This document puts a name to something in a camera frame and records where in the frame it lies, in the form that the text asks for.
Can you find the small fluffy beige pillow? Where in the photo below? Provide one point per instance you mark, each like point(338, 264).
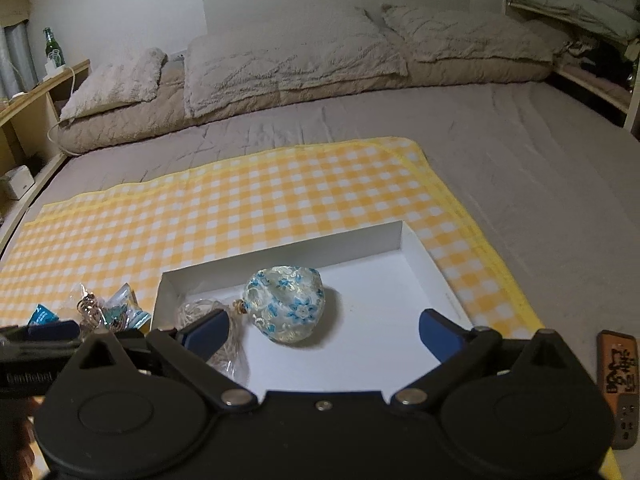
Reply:
point(115, 80)

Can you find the white headboard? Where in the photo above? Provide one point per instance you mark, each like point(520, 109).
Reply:
point(300, 10)

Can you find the person's left hand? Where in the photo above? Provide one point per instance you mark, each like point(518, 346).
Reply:
point(26, 440)

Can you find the green glass bottle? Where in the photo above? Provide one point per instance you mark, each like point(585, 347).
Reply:
point(50, 47)

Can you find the large beige quilted pillow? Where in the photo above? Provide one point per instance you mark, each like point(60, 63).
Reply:
point(290, 65)

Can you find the dark clothes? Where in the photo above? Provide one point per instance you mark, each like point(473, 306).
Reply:
point(605, 62)

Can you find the white cardboard box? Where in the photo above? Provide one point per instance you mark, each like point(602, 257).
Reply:
point(380, 285)

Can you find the white power adapter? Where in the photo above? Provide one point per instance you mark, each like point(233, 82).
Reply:
point(55, 70)

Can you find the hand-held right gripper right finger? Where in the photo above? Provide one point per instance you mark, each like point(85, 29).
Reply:
point(441, 332)

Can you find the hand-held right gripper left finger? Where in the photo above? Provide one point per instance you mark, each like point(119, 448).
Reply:
point(207, 332)

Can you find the wooden bedside shelf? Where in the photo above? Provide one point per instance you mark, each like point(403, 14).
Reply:
point(30, 125)

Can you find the grey curtain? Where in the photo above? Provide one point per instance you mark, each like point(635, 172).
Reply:
point(17, 60)

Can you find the blue floral clear pouch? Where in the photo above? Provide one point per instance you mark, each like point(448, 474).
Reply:
point(285, 305)

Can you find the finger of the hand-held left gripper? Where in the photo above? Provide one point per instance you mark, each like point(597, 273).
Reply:
point(52, 331)

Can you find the folded beige quilt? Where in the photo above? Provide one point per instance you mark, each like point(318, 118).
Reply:
point(125, 125)

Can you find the yellow checked blanket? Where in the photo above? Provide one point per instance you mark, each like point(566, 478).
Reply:
point(250, 200)

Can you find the blue packet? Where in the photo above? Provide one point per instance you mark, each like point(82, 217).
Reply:
point(40, 314)

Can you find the bamboo window blind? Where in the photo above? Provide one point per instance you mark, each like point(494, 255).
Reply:
point(12, 5)

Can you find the white shelf unit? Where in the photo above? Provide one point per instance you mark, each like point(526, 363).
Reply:
point(590, 85)

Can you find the small white box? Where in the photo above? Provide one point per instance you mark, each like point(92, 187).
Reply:
point(17, 182)

